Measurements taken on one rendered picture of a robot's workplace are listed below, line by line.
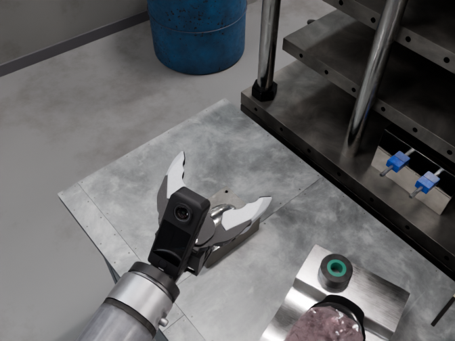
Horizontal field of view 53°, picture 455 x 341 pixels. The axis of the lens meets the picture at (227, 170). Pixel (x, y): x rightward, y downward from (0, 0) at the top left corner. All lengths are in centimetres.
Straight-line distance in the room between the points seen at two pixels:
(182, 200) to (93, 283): 176
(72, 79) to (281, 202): 212
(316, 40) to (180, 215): 120
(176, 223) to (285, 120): 120
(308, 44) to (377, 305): 88
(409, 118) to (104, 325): 111
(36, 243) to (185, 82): 138
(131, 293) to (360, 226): 99
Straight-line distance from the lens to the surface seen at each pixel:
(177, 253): 58
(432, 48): 131
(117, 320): 56
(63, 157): 278
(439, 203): 155
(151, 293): 57
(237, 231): 62
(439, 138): 143
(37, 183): 270
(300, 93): 183
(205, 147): 159
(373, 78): 140
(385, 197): 156
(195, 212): 54
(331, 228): 143
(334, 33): 172
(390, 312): 122
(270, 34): 161
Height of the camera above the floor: 198
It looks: 51 degrees down
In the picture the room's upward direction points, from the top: straight up
